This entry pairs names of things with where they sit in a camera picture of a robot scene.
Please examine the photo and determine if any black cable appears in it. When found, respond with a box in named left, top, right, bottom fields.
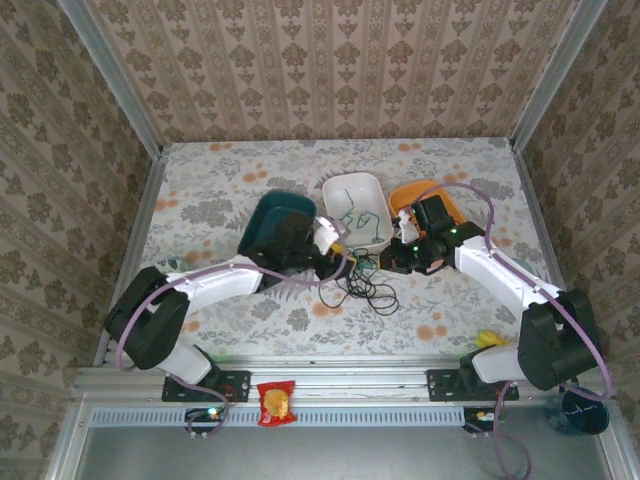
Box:
left=333, top=252, right=400, bottom=317

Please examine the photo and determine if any dark green plastic bin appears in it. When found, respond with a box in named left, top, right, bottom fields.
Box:
left=237, top=189, right=319, bottom=261

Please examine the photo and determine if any green cable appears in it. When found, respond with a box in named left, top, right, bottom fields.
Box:
left=319, top=189, right=394, bottom=309

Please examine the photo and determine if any orange plastic bin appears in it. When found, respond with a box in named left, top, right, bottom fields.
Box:
left=388, top=179, right=469, bottom=226

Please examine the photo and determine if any white plastic bin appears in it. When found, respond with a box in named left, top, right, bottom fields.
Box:
left=322, top=171, right=394, bottom=250

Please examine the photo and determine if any yellow toy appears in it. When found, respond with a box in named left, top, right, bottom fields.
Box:
left=474, top=330, right=511, bottom=350

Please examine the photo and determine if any red snack packet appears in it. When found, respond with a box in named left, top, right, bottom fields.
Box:
left=256, top=379, right=297, bottom=427

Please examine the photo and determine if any small controller board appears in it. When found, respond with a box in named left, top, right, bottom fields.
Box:
left=463, top=407, right=503, bottom=435
left=184, top=407, right=225, bottom=435

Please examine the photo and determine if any black mug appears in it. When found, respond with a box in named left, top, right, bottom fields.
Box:
left=549, top=384, right=611, bottom=436

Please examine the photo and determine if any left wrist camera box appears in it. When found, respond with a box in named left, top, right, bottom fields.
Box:
left=313, top=216, right=347, bottom=252

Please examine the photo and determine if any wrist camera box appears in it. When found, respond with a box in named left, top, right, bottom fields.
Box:
left=397, top=209, right=422, bottom=242
left=313, top=216, right=347, bottom=252

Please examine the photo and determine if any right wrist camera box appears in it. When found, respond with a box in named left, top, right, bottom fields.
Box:
left=397, top=209, right=422, bottom=242

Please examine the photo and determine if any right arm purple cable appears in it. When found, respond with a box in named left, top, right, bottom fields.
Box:
left=409, top=182, right=615, bottom=479

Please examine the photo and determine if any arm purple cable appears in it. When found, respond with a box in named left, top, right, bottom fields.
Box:
left=115, top=254, right=351, bottom=441
left=409, top=182, right=615, bottom=479

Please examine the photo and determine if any aluminium mounting rail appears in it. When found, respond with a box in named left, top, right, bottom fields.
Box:
left=74, top=355, right=614, bottom=401

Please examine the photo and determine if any aluminium table side rail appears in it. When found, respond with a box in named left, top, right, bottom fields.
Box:
left=509, top=139, right=591, bottom=361
left=94, top=149, right=169, bottom=366

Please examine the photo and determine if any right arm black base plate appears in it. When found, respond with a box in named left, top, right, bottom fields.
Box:
left=425, top=368, right=520, bottom=402

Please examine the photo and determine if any white slotted cable duct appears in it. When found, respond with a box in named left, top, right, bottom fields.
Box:
left=89, top=405, right=466, bottom=429

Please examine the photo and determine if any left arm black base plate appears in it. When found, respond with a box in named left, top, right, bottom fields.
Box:
left=160, top=370, right=251, bottom=403

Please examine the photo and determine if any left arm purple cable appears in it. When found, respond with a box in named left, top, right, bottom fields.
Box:
left=115, top=254, right=351, bottom=441

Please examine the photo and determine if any aluminium frame post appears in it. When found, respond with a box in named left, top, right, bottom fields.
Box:
left=57, top=0, right=166, bottom=159
left=509, top=0, right=609, bottom=151

